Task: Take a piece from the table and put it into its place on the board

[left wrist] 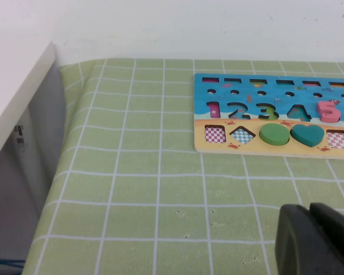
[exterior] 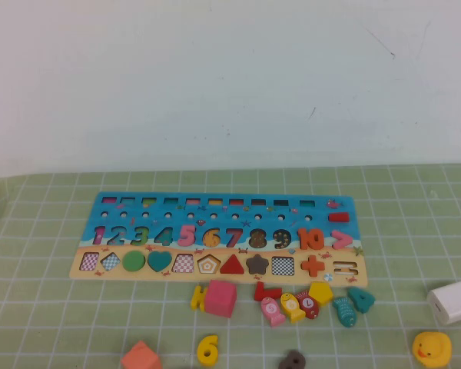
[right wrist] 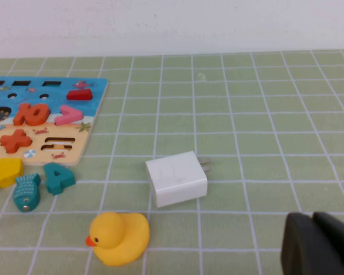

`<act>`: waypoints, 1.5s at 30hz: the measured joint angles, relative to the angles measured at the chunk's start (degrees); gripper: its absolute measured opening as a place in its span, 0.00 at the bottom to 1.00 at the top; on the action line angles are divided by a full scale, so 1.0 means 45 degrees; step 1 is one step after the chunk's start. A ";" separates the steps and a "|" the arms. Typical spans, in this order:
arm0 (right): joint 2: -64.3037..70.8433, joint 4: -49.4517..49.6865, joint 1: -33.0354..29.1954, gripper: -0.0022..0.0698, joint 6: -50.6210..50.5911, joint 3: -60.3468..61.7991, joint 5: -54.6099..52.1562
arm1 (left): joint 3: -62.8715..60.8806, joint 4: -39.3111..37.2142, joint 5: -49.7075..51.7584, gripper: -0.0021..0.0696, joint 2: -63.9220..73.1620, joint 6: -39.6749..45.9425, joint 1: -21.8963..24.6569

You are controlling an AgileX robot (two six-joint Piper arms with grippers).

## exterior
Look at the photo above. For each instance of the yellow number six piece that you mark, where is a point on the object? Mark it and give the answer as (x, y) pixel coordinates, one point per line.
(201, 348)

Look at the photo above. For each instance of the blue wooden number puzzle board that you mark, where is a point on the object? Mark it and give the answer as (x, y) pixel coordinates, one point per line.
(179, 223)

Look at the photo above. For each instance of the pink number five piece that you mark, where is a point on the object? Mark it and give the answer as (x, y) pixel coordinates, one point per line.
(185, 230)

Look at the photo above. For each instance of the red triangle piece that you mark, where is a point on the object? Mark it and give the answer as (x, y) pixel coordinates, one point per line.
(233, 267)

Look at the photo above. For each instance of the orange number ten piece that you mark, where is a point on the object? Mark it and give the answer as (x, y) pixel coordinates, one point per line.
(302, 238)

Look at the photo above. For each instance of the green number three piece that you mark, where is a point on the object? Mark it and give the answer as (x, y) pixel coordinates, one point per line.
(144, 232)

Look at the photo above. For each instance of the teal heart piece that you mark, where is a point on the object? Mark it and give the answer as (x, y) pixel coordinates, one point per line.
(159, 260)

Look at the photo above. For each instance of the red number seven piece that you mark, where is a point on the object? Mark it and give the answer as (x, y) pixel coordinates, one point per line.
(259, 292)

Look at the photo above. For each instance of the red minus sign piece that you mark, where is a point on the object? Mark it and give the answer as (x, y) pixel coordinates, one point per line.
(338, 217)

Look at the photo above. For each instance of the orange plus sign piece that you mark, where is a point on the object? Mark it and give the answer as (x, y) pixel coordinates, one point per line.
(313, 266)

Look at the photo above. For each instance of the yellow equals sign piece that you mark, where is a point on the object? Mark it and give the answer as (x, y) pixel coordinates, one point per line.
(196, 300)

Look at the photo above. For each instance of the green circle piece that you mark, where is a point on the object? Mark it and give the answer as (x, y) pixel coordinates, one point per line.
(134, 261)

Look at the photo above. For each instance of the pink greater-than sign piece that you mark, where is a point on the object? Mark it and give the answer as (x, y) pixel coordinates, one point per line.
(345, 239)

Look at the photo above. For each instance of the yellow pentagon piece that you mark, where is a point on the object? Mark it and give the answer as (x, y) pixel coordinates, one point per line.
(320, 293)

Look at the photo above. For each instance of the teal number four piece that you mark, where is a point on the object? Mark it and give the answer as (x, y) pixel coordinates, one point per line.
(365, 301)

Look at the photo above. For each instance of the brown number eight piece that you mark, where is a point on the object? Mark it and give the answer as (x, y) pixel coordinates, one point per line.
(286, 363)

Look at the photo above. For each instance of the pink wooden cube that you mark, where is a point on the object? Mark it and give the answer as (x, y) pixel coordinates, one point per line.
(219, 300)

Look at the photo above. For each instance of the pink wooden fish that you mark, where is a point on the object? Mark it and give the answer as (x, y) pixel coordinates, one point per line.
(272, 309)

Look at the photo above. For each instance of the yellow wooden fish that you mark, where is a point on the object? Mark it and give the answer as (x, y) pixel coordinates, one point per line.
(292, 305)

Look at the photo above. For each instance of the red wooden fish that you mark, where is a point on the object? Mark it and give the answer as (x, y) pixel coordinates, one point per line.
(309, 303)

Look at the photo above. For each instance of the teal wooden fish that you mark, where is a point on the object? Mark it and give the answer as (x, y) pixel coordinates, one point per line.
(343, 311)

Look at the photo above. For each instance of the orange wooden block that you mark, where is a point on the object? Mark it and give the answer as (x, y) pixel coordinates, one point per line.
(138, 357)

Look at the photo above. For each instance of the white power adapter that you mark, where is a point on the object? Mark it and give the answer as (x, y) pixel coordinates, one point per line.
(451, 303)

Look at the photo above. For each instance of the yellow rubber duck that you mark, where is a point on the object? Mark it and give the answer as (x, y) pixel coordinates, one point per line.
(432, 348)

